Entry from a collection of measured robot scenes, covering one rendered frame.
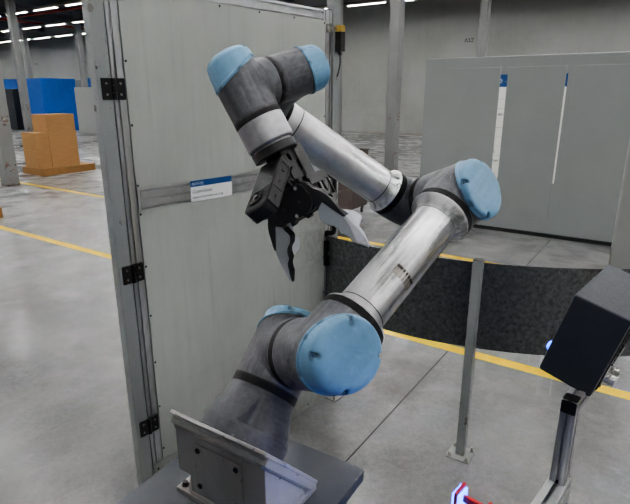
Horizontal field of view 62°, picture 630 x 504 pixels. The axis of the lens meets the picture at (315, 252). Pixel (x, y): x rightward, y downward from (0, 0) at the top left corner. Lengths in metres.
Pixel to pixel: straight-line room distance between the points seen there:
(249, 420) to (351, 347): 0.21
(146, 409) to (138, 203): 0.80
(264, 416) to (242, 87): 0.50
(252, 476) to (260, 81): 0.58
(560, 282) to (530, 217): 4.40
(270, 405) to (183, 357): 1.38
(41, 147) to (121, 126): 10.54
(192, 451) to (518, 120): 6.10
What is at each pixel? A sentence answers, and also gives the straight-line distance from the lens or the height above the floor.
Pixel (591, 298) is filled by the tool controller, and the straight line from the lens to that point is 1.17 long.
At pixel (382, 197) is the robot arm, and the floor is 1.44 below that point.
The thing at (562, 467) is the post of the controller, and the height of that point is 0.90.
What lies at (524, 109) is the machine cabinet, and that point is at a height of 1.47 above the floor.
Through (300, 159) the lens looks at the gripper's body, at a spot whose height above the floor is 1.54.
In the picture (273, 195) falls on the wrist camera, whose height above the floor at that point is 1.50.
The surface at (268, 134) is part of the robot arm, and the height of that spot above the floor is 1.58.
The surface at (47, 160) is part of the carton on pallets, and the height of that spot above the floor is 0.30.
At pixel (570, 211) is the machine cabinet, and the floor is 0.35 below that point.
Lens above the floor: 1.63
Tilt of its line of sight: 17 degrees down
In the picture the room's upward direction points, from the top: straight up
